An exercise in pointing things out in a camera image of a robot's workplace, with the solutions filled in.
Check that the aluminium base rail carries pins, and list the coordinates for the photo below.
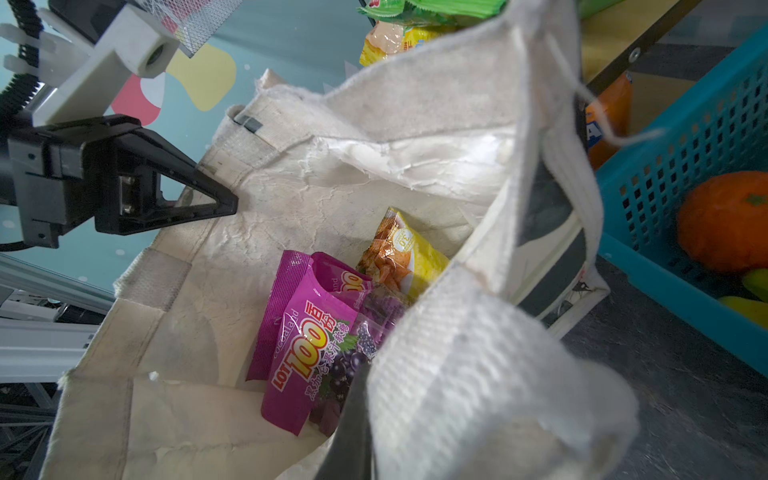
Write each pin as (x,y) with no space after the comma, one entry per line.
(47,323)

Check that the beige canvas tote bag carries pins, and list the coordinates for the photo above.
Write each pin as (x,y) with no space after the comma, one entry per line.
(474,137)

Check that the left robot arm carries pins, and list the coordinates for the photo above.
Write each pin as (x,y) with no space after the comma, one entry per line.
(75,57)

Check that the orange soda can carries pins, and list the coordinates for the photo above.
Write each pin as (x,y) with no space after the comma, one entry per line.
(616,103)

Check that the banana bunch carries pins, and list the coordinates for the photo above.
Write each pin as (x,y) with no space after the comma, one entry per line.
(754,306)

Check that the purple candy bag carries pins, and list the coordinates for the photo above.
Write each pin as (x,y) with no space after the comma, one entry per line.
(323,322)

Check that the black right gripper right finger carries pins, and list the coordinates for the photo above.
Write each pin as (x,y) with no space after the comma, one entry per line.
(351,453)

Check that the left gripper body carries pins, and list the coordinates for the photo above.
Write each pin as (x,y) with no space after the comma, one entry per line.
(60,176)

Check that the yellow snack bag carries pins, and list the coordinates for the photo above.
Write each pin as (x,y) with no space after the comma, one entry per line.
(401,259)

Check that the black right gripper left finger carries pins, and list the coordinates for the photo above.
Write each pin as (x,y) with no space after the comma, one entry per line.
(150,184)

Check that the yellow chips bag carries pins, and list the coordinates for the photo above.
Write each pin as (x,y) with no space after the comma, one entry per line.
(388,39)

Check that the wooden black-frame shelf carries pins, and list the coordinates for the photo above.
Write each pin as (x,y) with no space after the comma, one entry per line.
(613,39)

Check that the orange tangerine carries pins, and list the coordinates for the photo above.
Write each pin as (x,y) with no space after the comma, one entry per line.
(722,224)

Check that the green snack bag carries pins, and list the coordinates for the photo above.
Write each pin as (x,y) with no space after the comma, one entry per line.
(431,13)

